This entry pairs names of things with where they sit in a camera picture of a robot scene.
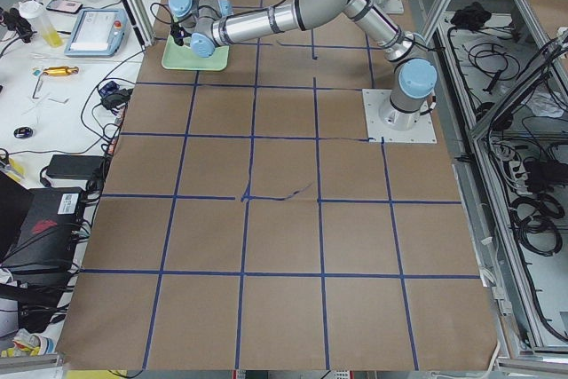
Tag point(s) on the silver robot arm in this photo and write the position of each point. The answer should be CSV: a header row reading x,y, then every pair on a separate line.
x,y
205,25

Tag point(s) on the yellow liquid plastic bottle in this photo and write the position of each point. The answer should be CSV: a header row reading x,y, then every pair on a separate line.
x,y
36,14

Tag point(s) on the black power adapter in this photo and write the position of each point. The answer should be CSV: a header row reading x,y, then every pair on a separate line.
x,y
77,167

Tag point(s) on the black computer box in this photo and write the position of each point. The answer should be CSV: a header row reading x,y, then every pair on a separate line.
x,y
47,238

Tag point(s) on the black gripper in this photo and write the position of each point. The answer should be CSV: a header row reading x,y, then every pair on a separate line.
x,y
179,33

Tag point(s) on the smartphone with pink screen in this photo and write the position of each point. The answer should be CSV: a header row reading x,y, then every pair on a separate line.
x,y
64,6

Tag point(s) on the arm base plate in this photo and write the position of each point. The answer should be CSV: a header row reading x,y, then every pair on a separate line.
x,y
392,6
385,124

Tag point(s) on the light green plastic tray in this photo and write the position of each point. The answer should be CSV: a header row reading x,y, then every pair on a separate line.
x,y
183,58

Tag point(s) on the gold metal tool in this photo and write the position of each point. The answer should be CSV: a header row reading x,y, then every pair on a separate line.
x,y
56,71

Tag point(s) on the near blue teach pendant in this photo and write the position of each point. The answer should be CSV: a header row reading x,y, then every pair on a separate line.
x,y
97,32

